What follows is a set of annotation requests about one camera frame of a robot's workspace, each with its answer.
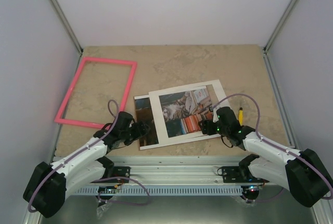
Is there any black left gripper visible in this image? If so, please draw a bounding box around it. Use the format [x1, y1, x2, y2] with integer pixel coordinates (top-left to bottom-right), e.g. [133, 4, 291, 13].
[120, 121, 150, 146]

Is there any white mat board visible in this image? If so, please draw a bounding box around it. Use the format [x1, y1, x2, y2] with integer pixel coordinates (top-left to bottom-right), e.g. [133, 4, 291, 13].
[149, 80, 226, 142]

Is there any cat photo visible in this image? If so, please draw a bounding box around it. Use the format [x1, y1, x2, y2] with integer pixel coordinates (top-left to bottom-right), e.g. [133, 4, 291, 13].
[134, 86, 215, 147]

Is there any yellow screwdriver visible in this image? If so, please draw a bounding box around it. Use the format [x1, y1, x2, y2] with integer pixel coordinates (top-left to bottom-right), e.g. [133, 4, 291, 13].
[238, 107, 244, 125]

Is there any pink picture frame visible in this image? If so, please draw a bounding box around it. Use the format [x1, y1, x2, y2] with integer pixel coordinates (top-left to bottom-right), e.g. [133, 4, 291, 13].
[54, 57, 137, 129]

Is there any brown backing board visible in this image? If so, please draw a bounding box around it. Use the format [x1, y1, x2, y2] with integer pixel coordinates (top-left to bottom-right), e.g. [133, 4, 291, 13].
[139, 134, 220, 150]

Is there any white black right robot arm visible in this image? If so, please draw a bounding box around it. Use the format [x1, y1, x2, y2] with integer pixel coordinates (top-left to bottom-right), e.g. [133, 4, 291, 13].
[199, 107, 332, 207]

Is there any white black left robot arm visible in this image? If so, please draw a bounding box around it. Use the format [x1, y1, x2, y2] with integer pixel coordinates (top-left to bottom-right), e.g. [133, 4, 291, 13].
[23, 111, 150, 218]

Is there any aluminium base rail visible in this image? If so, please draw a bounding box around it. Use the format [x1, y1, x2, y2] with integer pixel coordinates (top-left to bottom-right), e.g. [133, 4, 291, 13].
[35, 155, 323, 186]

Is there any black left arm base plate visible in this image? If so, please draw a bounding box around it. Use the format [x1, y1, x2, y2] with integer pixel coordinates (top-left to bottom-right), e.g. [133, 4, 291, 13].
[102, 166, 131, 184]

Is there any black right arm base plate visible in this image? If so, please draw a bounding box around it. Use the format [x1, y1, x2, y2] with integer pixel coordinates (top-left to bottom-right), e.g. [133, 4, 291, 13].
[217, 166, 266, 183]

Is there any grey slotted cable duct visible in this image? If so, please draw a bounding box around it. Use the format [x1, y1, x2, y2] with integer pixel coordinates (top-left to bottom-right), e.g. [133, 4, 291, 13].
[74, 185, 245, 196]

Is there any right aluminium corner post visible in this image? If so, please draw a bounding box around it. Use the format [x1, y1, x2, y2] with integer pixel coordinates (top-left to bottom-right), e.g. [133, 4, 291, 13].
[263, 0, 299, 55]

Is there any aluminium corner post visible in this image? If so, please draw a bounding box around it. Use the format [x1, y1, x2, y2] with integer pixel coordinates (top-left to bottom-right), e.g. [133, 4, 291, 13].
[49, 0, 83, 56]
[263, 0, 299, 55]

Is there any left aluminium corner post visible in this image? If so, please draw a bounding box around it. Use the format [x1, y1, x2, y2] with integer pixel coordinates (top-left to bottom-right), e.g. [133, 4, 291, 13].
[49, 0, 83, 56]

